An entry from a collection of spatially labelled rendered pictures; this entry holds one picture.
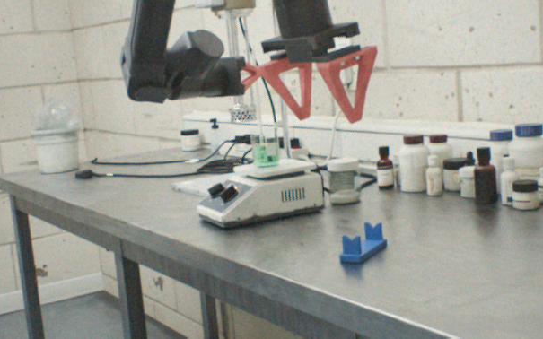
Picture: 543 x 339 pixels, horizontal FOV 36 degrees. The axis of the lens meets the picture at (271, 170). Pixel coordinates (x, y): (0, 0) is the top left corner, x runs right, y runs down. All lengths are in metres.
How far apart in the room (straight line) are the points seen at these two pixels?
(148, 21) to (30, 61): 2.61
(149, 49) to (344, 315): 0.51
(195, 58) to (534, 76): 0.66
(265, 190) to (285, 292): 0.37
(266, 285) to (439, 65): 0.81
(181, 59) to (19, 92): 2.53
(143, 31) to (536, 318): 0.68
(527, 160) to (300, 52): 0.71
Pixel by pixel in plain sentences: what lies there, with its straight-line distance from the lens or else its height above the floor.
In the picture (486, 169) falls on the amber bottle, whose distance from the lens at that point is 1.49.
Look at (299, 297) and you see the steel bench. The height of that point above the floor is 0.73.
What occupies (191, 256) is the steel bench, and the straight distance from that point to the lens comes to 1.37.
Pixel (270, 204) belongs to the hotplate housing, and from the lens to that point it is 1.47.
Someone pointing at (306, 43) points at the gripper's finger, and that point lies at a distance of 0.86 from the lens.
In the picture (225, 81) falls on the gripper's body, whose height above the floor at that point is 1.00.
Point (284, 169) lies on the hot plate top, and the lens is 1.48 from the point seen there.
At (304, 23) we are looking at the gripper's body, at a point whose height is 1.07.
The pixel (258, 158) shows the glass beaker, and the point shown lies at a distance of 1.49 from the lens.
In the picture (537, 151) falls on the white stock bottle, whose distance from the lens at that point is 1.50.
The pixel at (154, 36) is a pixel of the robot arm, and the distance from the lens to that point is 1.26.
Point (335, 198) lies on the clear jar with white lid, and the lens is 1.57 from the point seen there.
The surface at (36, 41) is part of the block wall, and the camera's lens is 3.84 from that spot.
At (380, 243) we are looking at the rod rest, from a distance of 1.22.
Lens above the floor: 1.05
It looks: 8 degrees down
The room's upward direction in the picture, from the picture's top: 5 degrees counter-clockwise
